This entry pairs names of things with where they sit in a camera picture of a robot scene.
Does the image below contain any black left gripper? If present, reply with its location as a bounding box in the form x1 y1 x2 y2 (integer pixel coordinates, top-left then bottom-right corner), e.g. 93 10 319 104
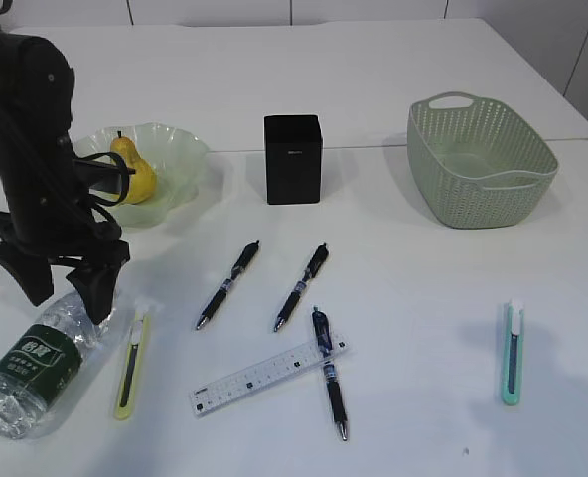
0 212 130 325

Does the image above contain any yellow pear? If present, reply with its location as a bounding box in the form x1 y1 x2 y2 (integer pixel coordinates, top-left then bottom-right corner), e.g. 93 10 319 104
110 130 157 204

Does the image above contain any clear water bottle green label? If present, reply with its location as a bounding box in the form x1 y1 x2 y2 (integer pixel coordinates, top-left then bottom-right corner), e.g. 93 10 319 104
0 291 123 439

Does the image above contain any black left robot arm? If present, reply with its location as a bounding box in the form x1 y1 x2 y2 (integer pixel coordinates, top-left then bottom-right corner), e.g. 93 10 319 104
0 1 134 323

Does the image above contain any yellow utility knife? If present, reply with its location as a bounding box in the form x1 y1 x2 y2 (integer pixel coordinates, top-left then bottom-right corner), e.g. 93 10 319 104
113 300 156 421

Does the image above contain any green wavy glass plate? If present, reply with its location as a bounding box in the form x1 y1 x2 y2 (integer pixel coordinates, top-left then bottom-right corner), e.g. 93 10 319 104
73 122 209 229

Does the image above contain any black pen left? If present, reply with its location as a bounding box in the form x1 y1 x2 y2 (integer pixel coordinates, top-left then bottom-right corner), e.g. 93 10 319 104
195 240 260 331

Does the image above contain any clear plastic ruler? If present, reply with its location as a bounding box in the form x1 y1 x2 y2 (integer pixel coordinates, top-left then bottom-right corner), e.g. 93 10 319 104
189 333 350 417

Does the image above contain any black pen middle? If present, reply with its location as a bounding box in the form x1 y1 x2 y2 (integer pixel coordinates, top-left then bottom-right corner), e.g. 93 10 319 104
273 243 329 333

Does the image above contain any black square pen holder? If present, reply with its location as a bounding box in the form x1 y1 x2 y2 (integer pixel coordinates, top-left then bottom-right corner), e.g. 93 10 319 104
263 114 323 205

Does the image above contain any black pen on ruler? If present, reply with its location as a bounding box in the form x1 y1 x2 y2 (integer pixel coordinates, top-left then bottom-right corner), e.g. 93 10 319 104
312 307 349 442

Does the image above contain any green woven plastic basket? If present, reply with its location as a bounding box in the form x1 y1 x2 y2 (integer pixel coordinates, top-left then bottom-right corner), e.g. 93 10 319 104
407 94 559 230

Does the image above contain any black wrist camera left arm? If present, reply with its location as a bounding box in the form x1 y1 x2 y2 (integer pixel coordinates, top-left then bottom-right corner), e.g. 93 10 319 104
73 151 135 206

